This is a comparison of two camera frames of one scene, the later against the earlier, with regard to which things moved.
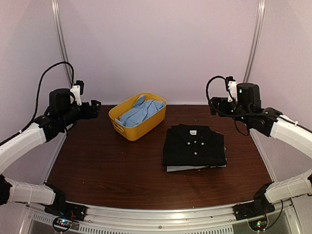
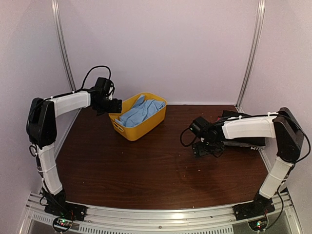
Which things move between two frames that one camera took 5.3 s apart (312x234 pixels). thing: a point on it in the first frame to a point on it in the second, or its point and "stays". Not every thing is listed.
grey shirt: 180,168 to 236,144
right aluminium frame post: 260,19 stays
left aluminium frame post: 56,10 stays
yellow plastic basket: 145,126 stays
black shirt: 187,145 to 256,141
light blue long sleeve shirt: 142,110 stays
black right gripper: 222,101 to 201,152
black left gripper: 94,111 to 116,107
